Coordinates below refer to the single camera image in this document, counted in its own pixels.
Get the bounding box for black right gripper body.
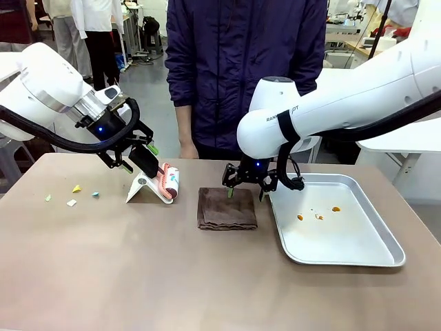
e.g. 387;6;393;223
234;154;277;183

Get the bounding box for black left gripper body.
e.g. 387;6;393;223
83;110;139;153

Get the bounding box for brown cloth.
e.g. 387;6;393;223
196;187;258;231

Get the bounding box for pink lint roller black handle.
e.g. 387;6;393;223
128;146;182;202

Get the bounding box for person's right forearm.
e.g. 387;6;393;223
176;104;194;141

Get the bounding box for person's right hand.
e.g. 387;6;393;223
178;137;200;160

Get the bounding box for white folded stand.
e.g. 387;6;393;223
125;170;177;205

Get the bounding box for black handbag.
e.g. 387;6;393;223
20;137;58;163

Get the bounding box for blue plastic bag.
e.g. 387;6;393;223
114;51;128;73

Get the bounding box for silver metal tray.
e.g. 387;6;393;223
267;172;407;268

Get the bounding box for dark plastic stool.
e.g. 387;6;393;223
143;30;164;55

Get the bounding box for grey plastic stool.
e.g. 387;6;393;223
0;137;36;194

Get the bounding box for person white coat black trousers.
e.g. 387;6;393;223
70;0;125;92

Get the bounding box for person in grey clothes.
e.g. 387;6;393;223
43;0;92;81

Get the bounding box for wooden top desk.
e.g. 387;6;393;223
119;6;139;66

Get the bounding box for person in purple jacket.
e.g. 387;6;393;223
164;0;328;156

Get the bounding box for black backpack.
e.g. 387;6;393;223
142;16;161;34

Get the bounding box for small white side table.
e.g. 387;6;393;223
0;51;22;83

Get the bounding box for large white side table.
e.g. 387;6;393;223
318;68;441;200

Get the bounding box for person in dark red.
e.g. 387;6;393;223
0;0;36;45

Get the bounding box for wooden workbench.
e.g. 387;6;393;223
344;40;384;67

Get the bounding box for black stand pole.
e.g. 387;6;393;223
373;0;393;53

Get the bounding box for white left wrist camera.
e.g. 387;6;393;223
94;85;123;106

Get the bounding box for black arm strap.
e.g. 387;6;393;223
276;110;302;143

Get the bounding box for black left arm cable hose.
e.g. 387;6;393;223
0;97;141;154

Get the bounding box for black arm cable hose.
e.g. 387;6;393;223
277;90;441;192
0;97;141;154

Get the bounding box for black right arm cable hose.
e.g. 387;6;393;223
277;90;441;192

